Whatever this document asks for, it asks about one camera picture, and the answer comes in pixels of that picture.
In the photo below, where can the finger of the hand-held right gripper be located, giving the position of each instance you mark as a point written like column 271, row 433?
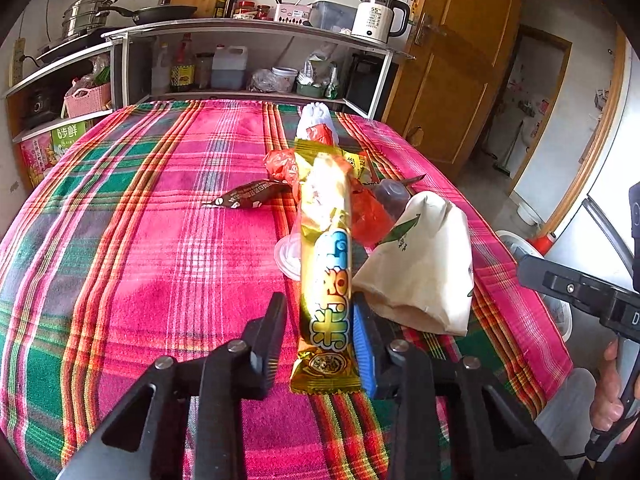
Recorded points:
column 560, row 282

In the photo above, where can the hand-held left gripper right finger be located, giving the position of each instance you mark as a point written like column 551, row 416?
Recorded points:
column 364, row 355

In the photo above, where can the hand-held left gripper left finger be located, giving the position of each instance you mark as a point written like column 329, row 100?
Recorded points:
column 267, row 345

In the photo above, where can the long yellow snack wrapper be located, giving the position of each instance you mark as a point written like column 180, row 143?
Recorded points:
column 325, row 260

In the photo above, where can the red plastic bag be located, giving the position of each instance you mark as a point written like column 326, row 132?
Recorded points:
column 370, row 215

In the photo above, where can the small yellow snack wrapper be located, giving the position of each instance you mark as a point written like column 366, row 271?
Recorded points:
column 356, row 162

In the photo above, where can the person's right hand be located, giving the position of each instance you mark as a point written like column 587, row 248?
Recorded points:
column 606, row 395

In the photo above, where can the clear plastic cup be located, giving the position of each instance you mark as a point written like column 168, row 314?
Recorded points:
column 287, row 260

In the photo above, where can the cream paper bag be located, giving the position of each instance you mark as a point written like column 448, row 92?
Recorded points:
column 425, row 270

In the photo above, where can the brown snack wrapper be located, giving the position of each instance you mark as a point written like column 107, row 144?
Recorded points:
column 250, row 194

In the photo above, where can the plaid tablecloth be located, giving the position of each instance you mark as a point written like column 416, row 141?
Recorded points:
column 150, row 240

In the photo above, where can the dark jelly cup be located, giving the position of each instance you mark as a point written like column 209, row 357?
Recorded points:
column 392, row 200

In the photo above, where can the wooden door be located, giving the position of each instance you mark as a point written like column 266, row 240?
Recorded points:
column 450, row 70

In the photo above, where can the white plastic tub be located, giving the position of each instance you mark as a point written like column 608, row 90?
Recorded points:
column 285, row 79

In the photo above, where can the black appliance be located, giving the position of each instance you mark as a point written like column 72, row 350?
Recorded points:
column 365, row 80

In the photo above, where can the plastic oil jug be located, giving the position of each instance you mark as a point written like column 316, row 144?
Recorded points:
column 229, row 70

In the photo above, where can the green snack box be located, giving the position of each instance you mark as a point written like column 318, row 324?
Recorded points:
column 70, row 140

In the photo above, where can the yellow-labelled soy sauce bottle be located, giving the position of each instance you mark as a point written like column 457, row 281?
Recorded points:
column 182, row 72

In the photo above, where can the white plastic bottle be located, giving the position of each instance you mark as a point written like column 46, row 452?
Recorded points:
column 161, row 72

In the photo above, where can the pink snack box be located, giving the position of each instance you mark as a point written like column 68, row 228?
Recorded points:
column 37, row 162

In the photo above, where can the pink plastic basket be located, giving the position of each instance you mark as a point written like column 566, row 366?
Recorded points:
column 87, row 100

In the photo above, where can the white kitchen shelf rack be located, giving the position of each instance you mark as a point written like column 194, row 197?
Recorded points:
column 250, row 30

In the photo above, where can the white electric kettle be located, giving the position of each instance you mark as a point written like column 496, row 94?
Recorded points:
column 375, row 17

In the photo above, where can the pink chopstick holder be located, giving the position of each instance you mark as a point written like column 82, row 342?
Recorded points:
column 291, row 14

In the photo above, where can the red sauce jar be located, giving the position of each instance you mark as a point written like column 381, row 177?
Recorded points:
column 247, row 10

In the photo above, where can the clear plastic container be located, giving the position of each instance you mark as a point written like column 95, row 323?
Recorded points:
column 332, row 15

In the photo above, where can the low white stove shelf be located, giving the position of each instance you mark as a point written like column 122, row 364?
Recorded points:
column 60, row 67

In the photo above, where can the black frying pan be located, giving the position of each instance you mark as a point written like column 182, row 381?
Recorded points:
column 160, row 12

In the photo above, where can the black induction cooker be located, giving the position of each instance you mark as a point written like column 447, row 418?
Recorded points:
column 70, row 45

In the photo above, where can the stainless steamer pot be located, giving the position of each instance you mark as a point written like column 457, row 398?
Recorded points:
column 87, row 15

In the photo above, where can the white power strip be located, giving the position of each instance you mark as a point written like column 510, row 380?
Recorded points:
column 17, row 60

